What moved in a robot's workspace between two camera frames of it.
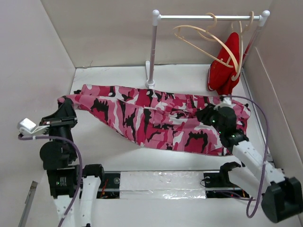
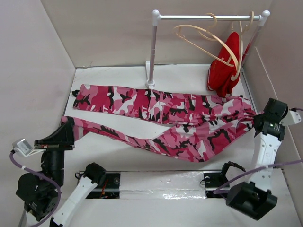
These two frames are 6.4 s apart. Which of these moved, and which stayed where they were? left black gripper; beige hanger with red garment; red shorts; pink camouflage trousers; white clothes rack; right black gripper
Moved: pink camouflage trousers; left black gripper; right black gripper
Stayed: white clothes rack; red shorts; beige hanger with red garment
